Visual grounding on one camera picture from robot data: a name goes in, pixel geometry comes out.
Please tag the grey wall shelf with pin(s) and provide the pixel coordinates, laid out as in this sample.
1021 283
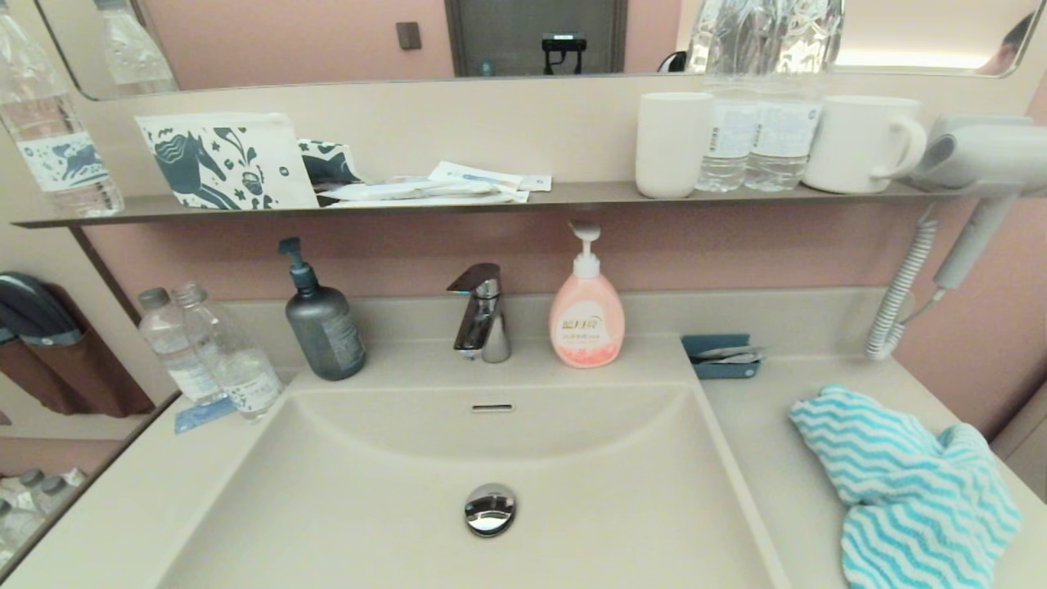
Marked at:
589 195

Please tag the brown hanging pouch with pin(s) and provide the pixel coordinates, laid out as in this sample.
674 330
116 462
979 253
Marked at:
90 372

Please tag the chrome sink drain plug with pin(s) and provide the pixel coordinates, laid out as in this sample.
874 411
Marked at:
491 509

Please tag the dark grey pump bottle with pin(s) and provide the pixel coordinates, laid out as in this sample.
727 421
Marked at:
327 327

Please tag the blue card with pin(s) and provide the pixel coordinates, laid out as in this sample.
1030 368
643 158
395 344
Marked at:
200 415

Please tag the dark grey rounded item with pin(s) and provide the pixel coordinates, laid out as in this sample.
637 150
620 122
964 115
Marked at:
37 311

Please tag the pink hand soap pump bottle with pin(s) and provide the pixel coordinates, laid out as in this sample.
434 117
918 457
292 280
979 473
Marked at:
586 323

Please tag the water bottle white text label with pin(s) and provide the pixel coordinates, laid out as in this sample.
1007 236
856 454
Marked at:
724 139
789 131

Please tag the small water bottle plain label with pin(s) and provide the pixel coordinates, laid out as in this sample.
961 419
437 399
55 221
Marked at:
176 360

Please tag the water bottle blue print label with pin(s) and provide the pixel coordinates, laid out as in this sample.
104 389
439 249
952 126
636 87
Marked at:
61 155

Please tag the teal amenity tray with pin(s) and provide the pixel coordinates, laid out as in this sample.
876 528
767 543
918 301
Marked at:
720 370

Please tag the white grey hair dryer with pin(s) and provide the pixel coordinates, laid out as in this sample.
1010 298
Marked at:
981 155

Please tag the chrome faucet body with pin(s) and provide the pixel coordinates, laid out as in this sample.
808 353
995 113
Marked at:
488 331

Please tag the beige wash basin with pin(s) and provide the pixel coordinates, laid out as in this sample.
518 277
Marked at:
368 491

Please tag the small dark blue printed pouch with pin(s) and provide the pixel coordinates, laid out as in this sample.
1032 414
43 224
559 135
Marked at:
331 164

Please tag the white ceramic tumbler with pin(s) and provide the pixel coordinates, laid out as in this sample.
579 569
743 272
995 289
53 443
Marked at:
672 147

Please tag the silver amenity sachet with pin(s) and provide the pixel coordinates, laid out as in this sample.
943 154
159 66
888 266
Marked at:
740 360
728 352

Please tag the white blue amenity packet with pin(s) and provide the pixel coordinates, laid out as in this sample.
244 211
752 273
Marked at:
491 176

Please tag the small clear capped bottle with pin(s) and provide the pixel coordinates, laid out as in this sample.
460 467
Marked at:
33 484
59 492

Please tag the white pouch blue horse print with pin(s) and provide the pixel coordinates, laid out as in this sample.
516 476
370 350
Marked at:
221 159

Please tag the white ceramic mug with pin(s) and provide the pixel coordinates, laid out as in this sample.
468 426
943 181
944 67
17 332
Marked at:
851 147

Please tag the wall mirror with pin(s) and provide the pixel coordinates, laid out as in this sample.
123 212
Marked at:
311 41

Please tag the teal white zigzag striped towel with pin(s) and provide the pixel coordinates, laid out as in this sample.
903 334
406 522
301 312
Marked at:
908 491

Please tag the small water bottle blue print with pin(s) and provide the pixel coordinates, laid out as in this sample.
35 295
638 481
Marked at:
241 372

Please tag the white wrapped amenity packet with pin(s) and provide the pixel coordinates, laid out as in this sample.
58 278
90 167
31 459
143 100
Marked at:
409 195

